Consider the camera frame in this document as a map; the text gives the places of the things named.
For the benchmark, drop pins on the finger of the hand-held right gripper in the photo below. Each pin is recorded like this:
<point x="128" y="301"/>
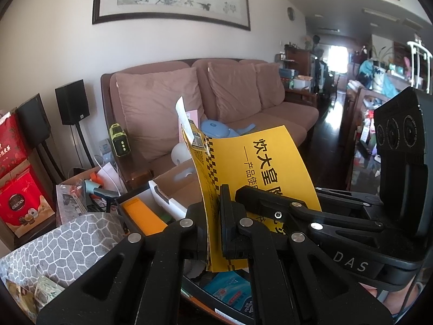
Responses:
<point x="304" y="215"/>
<point x="348" y="196"/>

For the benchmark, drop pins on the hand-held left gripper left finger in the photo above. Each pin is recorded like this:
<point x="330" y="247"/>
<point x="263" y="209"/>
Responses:
<point x="194" y="237"/>

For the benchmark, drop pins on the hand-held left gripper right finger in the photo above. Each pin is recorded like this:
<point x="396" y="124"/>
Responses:
<point x="228" y="230"/>

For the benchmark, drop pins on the white cardboard box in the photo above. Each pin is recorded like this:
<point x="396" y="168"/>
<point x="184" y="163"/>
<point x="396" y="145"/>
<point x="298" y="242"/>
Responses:
<point x="169" y="184"/>

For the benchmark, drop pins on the yellow booklet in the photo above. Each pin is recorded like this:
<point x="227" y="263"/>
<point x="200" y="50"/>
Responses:
<point x="264" y="162"/>

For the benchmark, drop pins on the gold tissue pack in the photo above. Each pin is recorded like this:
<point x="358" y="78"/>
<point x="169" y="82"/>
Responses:
<point x="20" y="298"/>

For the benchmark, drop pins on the person's right hand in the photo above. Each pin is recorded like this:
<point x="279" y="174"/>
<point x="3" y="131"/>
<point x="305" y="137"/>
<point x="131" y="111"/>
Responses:
<point x="394" y="303"/>

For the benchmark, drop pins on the orange box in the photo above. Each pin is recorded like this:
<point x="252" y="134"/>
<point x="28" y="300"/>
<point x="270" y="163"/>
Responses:
<point x="142" y="216"/>

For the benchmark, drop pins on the blue packet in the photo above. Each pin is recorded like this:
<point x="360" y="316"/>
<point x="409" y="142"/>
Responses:
<point x="230" y="291"/>

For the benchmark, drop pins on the white dome lamp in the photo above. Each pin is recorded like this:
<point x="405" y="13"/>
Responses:
<point x="179" y="155"/>

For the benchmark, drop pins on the teal cloth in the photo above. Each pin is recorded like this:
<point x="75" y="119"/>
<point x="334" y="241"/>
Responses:
<point x="379" y="81"/>

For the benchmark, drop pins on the brown sofa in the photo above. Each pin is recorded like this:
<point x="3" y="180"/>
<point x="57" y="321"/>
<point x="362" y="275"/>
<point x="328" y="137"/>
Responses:
<point x="291" y="115"/>

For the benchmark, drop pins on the blue massager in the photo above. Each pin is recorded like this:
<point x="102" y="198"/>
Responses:
<point x="216" y="128"/>

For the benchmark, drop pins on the white paper sheet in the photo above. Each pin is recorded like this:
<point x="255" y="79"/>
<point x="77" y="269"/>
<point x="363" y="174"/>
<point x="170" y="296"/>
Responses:
<point x="110" y="174"/>

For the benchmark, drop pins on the teal hair dryer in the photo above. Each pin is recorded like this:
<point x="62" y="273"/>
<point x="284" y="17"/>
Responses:
<point x="91" y="186"/>

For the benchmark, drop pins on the pink box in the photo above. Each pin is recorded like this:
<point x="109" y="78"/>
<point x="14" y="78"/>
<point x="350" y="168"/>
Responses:
<point x="194" y="115"/>

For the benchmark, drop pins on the lime green black device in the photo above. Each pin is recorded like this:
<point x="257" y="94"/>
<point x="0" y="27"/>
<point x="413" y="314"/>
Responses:
<point x="120" y="142"/>

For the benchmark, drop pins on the grey plastic box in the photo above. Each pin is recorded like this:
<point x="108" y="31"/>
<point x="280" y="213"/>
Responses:
<point x="105" y="148"/>

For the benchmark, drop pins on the grey patterned blanket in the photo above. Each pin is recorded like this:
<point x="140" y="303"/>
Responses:
<point x="67" y="243"/>

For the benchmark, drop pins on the large brown cushion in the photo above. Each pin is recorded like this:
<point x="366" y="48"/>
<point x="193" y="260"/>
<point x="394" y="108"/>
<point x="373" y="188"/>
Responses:
<point x="155" y="115"/>

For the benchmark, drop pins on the clear plastic packet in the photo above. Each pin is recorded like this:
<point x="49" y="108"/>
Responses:
<point x="69" y="203"/>

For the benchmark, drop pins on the white rack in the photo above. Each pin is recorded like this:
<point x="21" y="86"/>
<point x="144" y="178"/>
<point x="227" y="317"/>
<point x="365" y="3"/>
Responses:
<point x="414" y="45"/>

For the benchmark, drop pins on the open cardboard clutter box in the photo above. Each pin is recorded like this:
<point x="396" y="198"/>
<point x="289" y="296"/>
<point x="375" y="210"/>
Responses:
<point x="72" y="176"/>

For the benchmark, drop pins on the black speaker stand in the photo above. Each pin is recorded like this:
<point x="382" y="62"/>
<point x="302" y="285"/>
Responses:
<point x="49" y="159"/>
<point x="83" y="142"/>

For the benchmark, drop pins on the dark wooden cabinet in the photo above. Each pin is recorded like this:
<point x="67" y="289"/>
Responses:
<point x="297" y="57"/>

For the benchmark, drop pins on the red collection gift box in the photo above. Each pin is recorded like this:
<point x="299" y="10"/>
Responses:
<point x="23" y="203"/>

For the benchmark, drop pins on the black speaker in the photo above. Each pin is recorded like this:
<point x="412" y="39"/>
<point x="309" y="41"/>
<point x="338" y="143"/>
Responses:
<point x="72" y="101"/>
<point x="33" y="122"/>

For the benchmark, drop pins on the red floral gift box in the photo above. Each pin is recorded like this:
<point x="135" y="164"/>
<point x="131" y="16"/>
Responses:
<point x="12" y="145"/>

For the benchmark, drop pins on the round wall plate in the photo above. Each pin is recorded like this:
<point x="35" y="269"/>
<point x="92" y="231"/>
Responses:
<point x="290" y="13"/>

